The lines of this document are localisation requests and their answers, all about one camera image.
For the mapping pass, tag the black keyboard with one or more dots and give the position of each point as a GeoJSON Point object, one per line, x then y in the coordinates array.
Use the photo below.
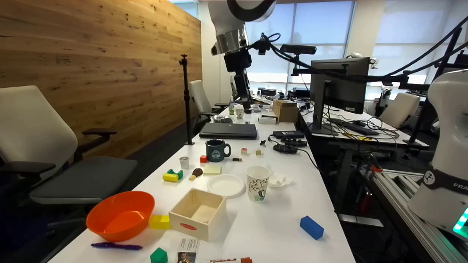
{"type": "Point", "coordinates": [360, 128]}

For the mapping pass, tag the white and grey office chair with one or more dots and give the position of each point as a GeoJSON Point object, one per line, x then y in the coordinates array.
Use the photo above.
{"type": "Point", "coordinates": [44, 146]}

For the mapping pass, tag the green pointed block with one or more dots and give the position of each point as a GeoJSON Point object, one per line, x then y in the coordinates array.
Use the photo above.
{"type": "Point", "coordinates": [158, 256]}

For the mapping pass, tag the monitor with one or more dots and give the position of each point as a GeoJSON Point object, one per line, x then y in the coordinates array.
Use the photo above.
{"type": "Point", "coordinates": [342, 82]}

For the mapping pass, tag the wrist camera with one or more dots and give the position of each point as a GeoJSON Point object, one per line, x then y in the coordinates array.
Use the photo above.
{"type": "Point", "coordinates": [261, 45]}

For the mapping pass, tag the camera on mount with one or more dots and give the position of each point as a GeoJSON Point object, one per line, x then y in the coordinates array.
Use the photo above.
{"type": "Point", "coordinates": [298, 49]}

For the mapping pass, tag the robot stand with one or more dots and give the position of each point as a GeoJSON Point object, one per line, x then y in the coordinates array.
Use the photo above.
{"type": "Point", "coordinates": [409, 215]}

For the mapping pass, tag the small patterned cup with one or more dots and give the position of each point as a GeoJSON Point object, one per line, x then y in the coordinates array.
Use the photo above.
{"type": "Point", "coordinates": [239, 112]}

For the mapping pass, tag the printed paper card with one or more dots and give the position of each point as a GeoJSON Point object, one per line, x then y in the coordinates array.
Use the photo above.
{"type": "Point", "coordinates": [188, 250]}

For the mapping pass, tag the yellow sticky note pad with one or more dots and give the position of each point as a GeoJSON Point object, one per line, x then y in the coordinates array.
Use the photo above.
{"type": "Point", "coordinates": [212, 170]}

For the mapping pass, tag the orange plastic bowl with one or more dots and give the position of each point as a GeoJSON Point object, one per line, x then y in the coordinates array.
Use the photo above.
{"type": "Point", "coordinates": [119, 219]}

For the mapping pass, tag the black hand controller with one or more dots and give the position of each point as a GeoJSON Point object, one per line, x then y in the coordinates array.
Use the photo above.
{"type": "Point", "coordinates": [285, 148]}
{"type": "Point", "coordinates": [293, 142]}

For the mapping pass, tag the purple pen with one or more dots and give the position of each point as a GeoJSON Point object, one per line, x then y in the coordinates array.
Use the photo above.
{"type": "Point", "coordinates": [117, 246]}

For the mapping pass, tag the printed paper cup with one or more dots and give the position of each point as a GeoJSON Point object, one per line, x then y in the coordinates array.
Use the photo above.
{"type": "Point", "coordinates": [257, 184]}

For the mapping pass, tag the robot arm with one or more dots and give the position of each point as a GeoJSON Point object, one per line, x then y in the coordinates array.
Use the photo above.
{"type": "Point", "coordinates": [449, 146]}

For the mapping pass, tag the large yellow block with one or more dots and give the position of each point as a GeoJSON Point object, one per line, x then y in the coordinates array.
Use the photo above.
{"type": "Point", "coordinates": [159, 222]}

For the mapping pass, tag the white plastic plate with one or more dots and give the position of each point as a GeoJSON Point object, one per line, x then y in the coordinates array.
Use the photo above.
{"type": "Point", "coordinates": [226, 186]}

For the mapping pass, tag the black laptop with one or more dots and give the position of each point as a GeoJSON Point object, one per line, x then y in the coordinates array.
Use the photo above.
{"type": "Point", "coordinates": [228, 130]}

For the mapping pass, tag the crumpled white tissue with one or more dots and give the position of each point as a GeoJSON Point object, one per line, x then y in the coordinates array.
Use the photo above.
{"type": "Point", "coordinates": [278, 179]}

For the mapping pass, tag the red and white marker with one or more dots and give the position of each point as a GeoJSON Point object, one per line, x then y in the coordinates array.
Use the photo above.
{"type": "Point", "coordinates": [230, 260]}

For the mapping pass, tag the open wooden box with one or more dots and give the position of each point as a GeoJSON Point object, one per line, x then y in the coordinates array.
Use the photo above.
{"type": "Point", "coordinates": [190, 224]}

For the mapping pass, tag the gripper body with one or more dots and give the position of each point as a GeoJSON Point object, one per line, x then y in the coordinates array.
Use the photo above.
{"type": "Point", "coordinates": [238, 60]}

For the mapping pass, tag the green arch block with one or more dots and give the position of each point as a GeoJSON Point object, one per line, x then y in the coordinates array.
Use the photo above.
{"type": "Point", "coordinates": [178, 174]}

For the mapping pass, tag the blue rectangular block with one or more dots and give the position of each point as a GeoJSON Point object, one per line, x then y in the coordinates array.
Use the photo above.
{"type": "Point", "coordinates": [311, 227]}

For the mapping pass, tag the small white pod cup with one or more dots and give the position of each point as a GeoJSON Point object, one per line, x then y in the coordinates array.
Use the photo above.
{"type": "Point", "coordinates": [184, 163]}

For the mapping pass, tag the dark blue mug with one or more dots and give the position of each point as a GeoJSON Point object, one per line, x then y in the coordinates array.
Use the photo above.
{"type": "Point", "coordinates": [215, 151]}

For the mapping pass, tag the row of windows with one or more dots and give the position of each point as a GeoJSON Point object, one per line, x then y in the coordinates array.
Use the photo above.
{"type": "Point", "coordinates": [321, 25]}

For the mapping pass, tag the flat black box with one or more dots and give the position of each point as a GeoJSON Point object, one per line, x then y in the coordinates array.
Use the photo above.
{"type": "Point", "coordinates": [288, 134]}

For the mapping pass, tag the cardboard box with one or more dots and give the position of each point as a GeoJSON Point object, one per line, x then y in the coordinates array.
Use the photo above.
{"type": "Point", "coordinates": [286, 111]}

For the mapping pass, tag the small yellow block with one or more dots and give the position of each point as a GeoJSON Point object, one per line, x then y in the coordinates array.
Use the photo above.
{"type": "Point", "coordinates": [170, 177]}

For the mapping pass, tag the small green bottle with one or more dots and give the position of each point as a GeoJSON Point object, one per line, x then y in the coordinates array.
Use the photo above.
{"type": "Point", "coordinates": [231, 108]}

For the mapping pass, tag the small red cube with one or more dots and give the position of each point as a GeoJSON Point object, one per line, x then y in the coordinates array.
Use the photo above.
{"type": "Point", "coordinates": [203, 159]}

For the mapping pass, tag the small white box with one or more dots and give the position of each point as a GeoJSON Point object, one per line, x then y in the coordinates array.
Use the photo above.
{"type": "Point", "coordinates": [267, 119]}

